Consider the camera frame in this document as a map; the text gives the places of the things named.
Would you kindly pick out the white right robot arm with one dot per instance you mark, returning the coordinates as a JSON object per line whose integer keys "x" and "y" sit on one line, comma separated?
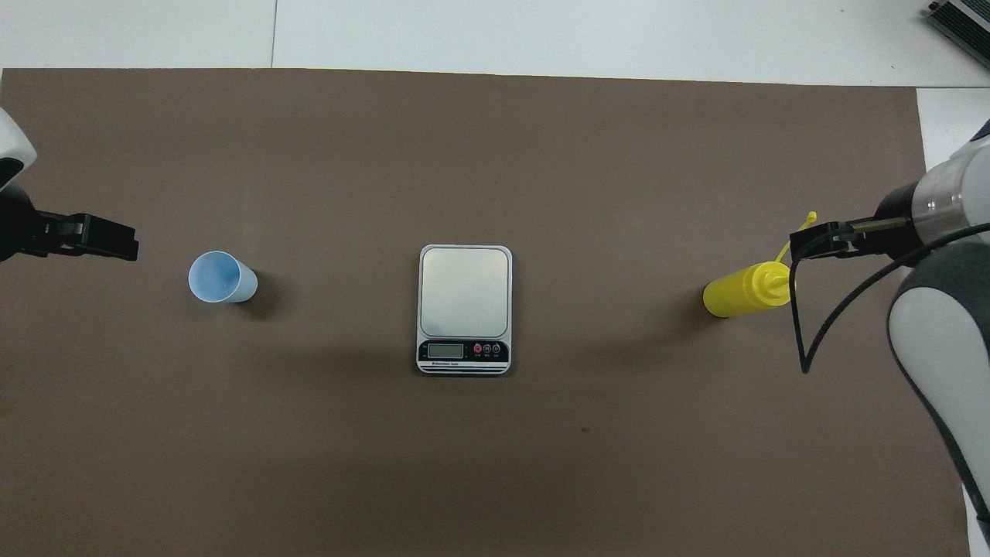
{"x": 940, "y": 325}

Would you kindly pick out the silver digital kitchen scale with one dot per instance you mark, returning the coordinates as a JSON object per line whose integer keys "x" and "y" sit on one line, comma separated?
{"x": 464, "y": 298}

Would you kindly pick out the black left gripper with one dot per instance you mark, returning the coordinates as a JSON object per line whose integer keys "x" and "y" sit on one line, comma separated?
{"x": 11, "y": 224}

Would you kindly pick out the light blue plastic cup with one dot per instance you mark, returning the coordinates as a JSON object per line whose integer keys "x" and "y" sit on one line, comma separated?
{"x": 220, "y": 278}

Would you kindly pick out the grey ribbed metal box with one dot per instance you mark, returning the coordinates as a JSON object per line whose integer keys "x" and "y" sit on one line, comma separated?
{"x": 963, "y": 23}

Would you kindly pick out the brown paper mat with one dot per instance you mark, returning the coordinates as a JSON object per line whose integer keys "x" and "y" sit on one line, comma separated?
{"x": 464, "y": 464}

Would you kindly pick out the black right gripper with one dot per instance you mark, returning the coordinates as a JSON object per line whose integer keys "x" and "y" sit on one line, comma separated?
{"x": 901, "y": 240}

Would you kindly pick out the yellow squeeze bottle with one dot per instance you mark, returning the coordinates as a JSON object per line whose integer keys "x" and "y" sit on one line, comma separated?
{"x": 742, "y": 292}

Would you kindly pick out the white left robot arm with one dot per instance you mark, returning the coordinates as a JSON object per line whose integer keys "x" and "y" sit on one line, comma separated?
{"x": 14, "y": 147}

